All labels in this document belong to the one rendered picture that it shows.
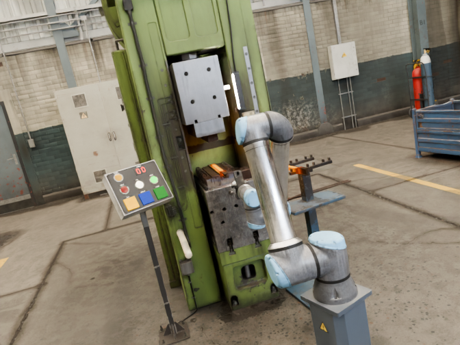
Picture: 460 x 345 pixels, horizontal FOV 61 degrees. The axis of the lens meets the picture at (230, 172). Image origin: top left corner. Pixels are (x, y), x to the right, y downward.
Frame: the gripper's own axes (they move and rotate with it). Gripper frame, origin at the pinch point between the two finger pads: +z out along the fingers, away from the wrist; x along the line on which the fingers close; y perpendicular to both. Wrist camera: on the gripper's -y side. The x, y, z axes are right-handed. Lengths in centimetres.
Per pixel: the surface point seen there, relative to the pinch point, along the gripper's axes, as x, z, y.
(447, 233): 179, 42, 100
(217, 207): -10.0, 26.9, 20.8
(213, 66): 8, 33, -70
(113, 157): -108, 558, 34
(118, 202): -69, 7, -3
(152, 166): -45, 27, -16
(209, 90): 2, 33, -56
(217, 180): -5.2, 33.0, 4.3
